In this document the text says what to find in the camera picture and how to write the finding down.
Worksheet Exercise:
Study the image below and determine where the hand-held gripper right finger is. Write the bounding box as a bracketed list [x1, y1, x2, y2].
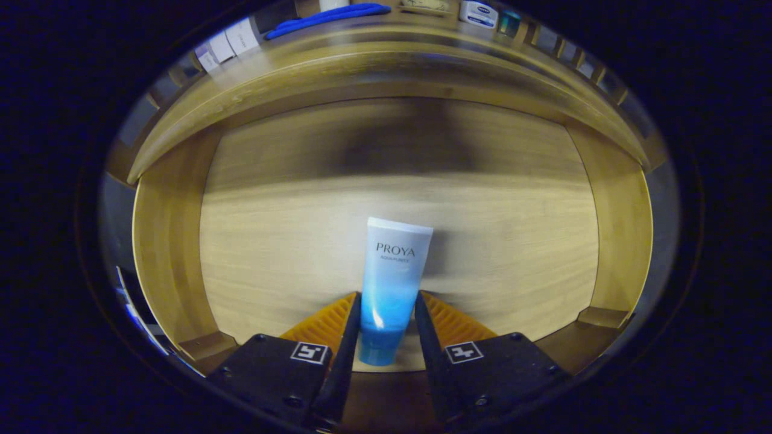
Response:
[413, 290, 572, 427]

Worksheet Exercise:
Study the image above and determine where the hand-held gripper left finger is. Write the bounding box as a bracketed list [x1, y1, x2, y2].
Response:
[207, 291, 363, 430]

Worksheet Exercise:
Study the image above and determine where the blue cosmetic tube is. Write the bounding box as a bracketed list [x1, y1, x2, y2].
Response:
[359, 217, 434, 366]

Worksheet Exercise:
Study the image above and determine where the wooden drawer with black knob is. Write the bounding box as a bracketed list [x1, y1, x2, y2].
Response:
[131, 96, 655, 426]

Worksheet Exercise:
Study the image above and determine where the wooden cabinet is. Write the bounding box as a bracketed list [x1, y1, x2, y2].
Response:
[106, 0, 670, 187]

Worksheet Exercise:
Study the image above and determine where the wooden countertop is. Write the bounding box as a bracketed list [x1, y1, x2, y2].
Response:
[130, 6, 652, 184]

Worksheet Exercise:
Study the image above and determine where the thin purple book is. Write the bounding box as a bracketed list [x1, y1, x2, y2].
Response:
[194, 43, 221, 73]

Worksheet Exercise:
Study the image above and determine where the thin white book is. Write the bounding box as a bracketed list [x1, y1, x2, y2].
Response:
[208, 30, 236, 64]

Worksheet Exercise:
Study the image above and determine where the thick white and black book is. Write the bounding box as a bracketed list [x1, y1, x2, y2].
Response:
[224, 17, 263, 56]

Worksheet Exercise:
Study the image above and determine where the slim teal bottle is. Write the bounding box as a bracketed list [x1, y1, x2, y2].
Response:
[498, 9, 522, 37]

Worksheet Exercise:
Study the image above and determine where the blue folded cloth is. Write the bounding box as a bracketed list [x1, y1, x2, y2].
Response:
[264, 3, 391, 40]

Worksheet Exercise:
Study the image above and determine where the white lotion bottle blue cap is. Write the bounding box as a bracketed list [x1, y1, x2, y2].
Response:
[458, 0, 499, 29]

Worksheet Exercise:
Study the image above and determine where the beige lidded teacup with saucer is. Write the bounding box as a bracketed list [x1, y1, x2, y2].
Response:
[398, 0, 453, 16]

